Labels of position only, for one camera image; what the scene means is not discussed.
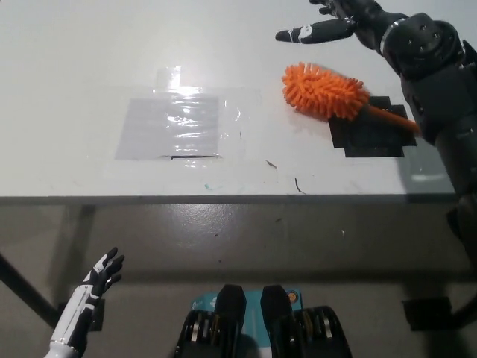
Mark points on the orange microfiber telescopic duster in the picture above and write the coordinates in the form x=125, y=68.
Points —
x=324, y=93

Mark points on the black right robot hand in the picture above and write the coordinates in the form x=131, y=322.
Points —
x=367, y=22

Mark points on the clear plastic tape film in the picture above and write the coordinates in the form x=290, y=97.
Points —
x=246, y=123

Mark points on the black tape patch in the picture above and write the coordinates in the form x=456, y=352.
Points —
x=372, y=141

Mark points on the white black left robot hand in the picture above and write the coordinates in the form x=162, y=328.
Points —
x=83, y=300

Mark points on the black table leg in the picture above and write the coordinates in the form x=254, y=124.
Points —
x=466, y=317
x=24, y=294

